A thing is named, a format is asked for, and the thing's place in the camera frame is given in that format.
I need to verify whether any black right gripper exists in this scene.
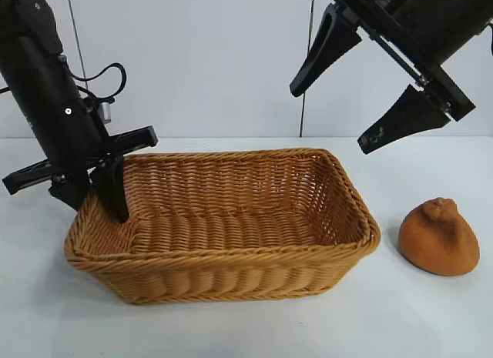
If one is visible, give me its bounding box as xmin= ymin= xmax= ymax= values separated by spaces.
xmin=288 ymin=0 xmax=493 ymax=156

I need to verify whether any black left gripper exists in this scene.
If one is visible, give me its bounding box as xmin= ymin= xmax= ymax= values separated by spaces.
xmin=0 ymin=55 xmax=159 ymax=226

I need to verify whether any woven wicker basket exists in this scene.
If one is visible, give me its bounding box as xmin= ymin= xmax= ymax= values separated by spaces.
xmin=63 ymin=148 xmax=382 ymax=306

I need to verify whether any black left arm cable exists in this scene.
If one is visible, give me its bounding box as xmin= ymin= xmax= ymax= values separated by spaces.
xmin=69 ymin=62 xmax=128 ymax=105

